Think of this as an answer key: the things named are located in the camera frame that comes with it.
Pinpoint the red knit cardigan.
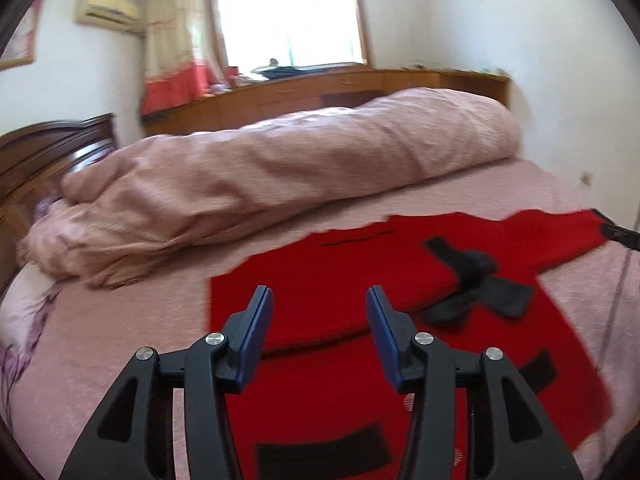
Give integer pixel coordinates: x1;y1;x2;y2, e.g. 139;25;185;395
210;209;612;479

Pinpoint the clothes pile on ledge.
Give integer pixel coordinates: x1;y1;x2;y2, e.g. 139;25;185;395
252;58;355;81

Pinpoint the pink floral bed sheet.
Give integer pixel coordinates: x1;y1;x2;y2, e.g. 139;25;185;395
11;159;639;479

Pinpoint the white purple pillow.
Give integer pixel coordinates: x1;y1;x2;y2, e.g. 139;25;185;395
1;262;61;361

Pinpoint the pink floral duvet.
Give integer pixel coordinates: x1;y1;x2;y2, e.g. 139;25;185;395
21;88;521;286

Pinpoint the dark wooden headboard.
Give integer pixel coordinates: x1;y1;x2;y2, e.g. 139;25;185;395
1;114;117;288

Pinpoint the cream and red curtain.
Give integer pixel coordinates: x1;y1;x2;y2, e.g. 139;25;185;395
141;0;228;116

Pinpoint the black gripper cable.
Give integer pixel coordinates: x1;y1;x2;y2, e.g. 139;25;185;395
596;249;634;376

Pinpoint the framed wall picture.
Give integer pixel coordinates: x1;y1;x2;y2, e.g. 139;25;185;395
0;0;43;70

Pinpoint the window with wooden frame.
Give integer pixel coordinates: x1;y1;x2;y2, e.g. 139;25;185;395
212;0;369;75

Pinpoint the wall air conditioner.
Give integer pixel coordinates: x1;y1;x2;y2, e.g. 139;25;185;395
75;0;141;34

